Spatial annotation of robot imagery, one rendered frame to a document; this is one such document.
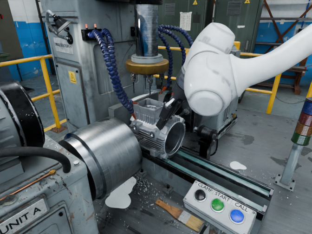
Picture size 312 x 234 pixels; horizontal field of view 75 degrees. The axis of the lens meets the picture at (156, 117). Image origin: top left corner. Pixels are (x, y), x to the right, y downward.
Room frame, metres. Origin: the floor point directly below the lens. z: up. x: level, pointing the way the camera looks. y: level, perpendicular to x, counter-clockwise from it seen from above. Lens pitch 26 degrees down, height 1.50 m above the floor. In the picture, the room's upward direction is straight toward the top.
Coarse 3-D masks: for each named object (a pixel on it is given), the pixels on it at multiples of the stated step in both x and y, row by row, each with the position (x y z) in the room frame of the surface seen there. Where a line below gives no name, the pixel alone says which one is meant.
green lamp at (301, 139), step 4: (296, 132) 0.72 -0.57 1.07; (292, 136) 0.73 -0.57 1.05; (296, 136) 0.71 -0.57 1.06; (300, 136) 0.70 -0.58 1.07; (304, 136) 0.69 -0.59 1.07; (308, 136) 0.69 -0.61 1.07; (292, 140) 0.72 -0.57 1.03; (296, 140) 0.71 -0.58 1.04; (300, 140) 0.70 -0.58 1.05; (304, 140) 0.69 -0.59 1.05; (308, 140) 0.69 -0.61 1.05; (304, 144) 0.69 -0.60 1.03
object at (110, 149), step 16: (80, 128) 0.61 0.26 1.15; (96, 128) 0.60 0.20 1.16; (112, 128) 0.61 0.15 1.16; (128, 128) 0.63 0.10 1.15; (64, 144) 0.55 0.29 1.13; (80, 144) 0.52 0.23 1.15; (96, 144) 0.53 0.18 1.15; (112, 144) 0.55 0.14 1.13; (128, 144) 0.58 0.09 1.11; (96, 160) 0.49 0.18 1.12; (112, 160) 0.51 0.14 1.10; (128, 160) 0.55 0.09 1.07; (96, 176) 0.47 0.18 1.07; (112, 176) 0.49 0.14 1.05; (128, 176) 0.55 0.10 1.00; (96, 192) 0.46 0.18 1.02
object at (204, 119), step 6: (168, 96) 1.05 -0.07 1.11; (186, 102) 0.97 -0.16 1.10; (180, 108) 0.99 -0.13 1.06; (186, 108) 0.96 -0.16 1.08; (180, 114) 0.91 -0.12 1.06; (186, 114) 0.94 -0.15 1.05; (198, 114) 0.93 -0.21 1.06; (186, 120) 0.97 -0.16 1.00; (198, 120) 0.93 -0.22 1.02; (204, 120) 0.97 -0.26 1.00; (186, 126) 0.96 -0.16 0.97; (198, 126) 0.94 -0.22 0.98
